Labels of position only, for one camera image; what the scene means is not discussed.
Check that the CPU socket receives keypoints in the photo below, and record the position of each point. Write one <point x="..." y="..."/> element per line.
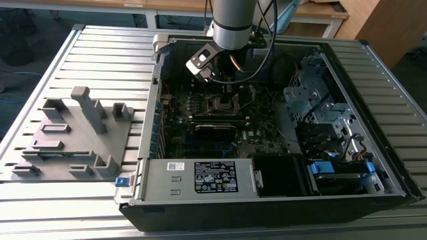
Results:
<point x="209" y="105"/>

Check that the chipset heat sink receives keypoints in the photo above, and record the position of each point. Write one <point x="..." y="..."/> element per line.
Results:
<point x="247" y="150"/>

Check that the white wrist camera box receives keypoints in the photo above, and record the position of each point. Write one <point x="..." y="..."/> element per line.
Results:
<point x="204" y="53"/>

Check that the blue disk carrier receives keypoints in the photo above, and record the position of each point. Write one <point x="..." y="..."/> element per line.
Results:
<point x="321" y="167"/>

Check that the blue plastic latch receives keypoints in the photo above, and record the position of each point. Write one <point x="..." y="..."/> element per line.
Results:
<point x="121" y="182"/>

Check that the green motherboard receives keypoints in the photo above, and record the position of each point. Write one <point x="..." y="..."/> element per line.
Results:
<point x="267" y="130"/>

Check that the grey parts rack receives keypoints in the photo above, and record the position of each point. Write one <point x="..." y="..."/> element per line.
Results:
<point x="83" y="140"/>

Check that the wooden desk white frame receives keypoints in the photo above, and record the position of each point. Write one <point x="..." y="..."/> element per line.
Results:
<point x="320" y="12"/>
<point x="83" y="3"/>

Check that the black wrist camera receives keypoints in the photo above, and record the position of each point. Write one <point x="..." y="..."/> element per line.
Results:
<point x="259" y="40"/>

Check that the wooden cabinet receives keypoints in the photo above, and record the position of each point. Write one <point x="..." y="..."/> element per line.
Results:
<point x="394" y="25"/>

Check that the black PC case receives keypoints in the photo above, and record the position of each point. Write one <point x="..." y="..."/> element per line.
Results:
<point x="267" y="217"/>

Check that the black connector bundle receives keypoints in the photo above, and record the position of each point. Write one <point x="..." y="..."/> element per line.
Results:
<point x="313" y="135"/>

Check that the black graphics card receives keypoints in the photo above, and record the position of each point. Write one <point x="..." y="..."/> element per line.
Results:
<point x="215" y="133"/>

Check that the silver power supply box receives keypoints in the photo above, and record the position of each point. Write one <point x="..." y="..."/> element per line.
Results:
<point x="160" y="185"/>

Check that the green RAM stick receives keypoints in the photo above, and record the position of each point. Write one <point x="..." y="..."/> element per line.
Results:
<point x="55" y="154"/>

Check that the black RAM slot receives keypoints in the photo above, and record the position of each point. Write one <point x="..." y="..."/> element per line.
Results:
<point x="216" y="116"/>
<point x="217" y="121"/>

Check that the silver metal drive cage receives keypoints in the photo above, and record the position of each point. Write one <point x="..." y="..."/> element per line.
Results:
<point x="296" y="100"/>

